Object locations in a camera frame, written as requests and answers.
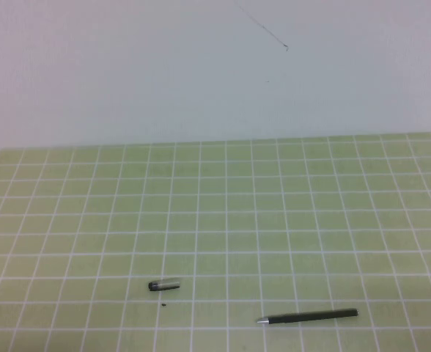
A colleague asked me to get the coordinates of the clear pen cap black end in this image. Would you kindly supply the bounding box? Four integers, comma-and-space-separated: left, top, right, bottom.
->
147, 278, 183, 293

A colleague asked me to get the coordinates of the black pen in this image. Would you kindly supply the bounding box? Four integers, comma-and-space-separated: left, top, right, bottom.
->
256, 308, 360, 326

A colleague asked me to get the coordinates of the green grid cutting mat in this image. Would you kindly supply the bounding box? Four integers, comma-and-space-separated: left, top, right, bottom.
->
0, 132, 431, 352

